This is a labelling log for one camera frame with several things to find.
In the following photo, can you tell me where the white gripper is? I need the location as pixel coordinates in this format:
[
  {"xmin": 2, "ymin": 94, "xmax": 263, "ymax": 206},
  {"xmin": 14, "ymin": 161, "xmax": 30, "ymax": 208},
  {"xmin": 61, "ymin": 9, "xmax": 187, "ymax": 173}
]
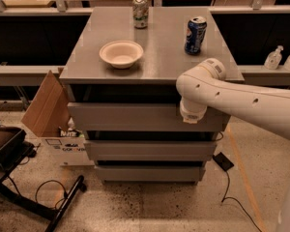
[{"xmin": 180, "ymin": 99, "xmax": 207, "ymax": 124}]

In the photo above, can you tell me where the grey top drawer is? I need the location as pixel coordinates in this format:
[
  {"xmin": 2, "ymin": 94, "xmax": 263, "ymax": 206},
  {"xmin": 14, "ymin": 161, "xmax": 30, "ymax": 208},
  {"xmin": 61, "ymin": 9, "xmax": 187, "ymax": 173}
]
[{"xmin": 68, "ymin": 102, "xmax": 230, "ymax": 131}]

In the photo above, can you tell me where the grey drawer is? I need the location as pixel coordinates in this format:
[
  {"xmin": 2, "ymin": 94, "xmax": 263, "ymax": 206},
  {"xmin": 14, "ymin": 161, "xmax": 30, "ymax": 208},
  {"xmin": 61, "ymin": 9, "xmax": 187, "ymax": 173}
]
[
  {"xmin": 68, "ymin": 102, "xmax": 230, "ymax": 131},
  {"xmin": 95, "ymin": 166, "xmax": 205, "ymax": 183},
  {"xmin": 84, "ymin": 141, "xmax": 217, "ymax": 162}
]

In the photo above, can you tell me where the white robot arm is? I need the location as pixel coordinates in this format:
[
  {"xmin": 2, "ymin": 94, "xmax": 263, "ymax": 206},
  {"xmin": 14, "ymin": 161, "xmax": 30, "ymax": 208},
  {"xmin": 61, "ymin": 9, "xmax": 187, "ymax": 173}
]
[{"xmin": 176, "ymin": 58, "xmax": 290, "ymax": 140}]

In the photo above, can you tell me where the grey drawer cabinet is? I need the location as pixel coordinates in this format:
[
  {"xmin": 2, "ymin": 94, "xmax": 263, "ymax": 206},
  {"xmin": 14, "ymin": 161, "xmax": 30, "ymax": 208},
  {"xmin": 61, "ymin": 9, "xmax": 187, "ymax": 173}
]
[{"xmin": 59, "ymin": 6, "xmax": 246, "ymax": 186}]

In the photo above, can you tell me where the grey bottom drawer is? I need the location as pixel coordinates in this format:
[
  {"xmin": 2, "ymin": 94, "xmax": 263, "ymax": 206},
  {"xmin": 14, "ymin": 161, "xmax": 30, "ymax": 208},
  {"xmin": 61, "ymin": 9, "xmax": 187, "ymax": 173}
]
[{"xmin": 95, "ymin": 166, "xmax": 205, "ymax": 183}]

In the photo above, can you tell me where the grey middle drawer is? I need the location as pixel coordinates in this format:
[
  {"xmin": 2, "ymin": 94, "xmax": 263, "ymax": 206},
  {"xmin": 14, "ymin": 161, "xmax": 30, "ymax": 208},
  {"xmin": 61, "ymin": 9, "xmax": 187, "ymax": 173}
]
[{"xmin": 84, "ymin": 141, "xmax": 217, "ymax": 162}]

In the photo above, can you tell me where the open cardboard box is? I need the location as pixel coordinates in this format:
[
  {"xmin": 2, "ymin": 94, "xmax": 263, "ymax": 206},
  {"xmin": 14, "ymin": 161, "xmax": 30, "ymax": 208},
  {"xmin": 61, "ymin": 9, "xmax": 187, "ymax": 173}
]
[{"xmin": 21, "ymin": 71, "xmax": 94, "ymax": 166}]

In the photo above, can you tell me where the black power adapter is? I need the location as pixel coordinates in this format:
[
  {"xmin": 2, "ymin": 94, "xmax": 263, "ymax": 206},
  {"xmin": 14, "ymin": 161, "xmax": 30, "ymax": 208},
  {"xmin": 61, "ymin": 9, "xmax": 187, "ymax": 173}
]
[{"xmin": 213, "ymin": 153, "xmax": 234, "ymax": 171}]

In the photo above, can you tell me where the white paper bowl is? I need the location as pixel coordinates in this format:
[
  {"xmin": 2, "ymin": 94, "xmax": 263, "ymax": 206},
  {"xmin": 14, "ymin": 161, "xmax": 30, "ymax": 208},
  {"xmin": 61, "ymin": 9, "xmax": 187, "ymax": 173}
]
[{"xmin": 100, "ymin": 41, "xmax": 144, "ymax": 69}]

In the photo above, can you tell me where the blue pepsi can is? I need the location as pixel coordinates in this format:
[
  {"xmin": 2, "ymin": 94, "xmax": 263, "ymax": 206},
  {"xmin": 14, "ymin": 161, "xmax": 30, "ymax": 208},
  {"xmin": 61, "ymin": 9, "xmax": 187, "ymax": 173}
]
[{"xmin": 185, "ymin": 15, "xmax": 207, "ymax": 55}]

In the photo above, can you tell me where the green white soda can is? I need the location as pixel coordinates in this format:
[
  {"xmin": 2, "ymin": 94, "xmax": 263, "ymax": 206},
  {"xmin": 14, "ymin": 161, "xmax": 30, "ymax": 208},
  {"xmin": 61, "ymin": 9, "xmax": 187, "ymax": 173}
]
[{"xmin": 132, "ymin": 0, "xmax": 149, "ymax": 29}]

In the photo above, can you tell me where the black stand with tray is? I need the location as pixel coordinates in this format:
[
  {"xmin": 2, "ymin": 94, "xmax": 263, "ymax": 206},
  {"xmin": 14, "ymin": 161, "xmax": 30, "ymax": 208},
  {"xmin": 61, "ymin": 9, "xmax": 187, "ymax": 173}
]
[{"xmin": 0, "ymin": 113, "xmax": 87, "ymax": 232}]

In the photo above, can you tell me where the black adapter cable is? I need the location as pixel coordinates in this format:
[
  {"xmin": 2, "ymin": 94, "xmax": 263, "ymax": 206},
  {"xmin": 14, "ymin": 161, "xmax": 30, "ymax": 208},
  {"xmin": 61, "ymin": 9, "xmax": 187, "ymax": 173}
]
[{"xmin": 219, "ymin": 169, "xmax": 264, "ymax": 232}]

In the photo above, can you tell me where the black cable on floor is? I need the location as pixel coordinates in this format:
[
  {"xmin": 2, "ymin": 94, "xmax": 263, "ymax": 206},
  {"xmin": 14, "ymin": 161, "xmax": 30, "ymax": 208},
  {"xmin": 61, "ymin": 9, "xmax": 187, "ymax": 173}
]
[{"xmin": 34, "ymin": 179, "xmax": 69, "ymax": 211}]

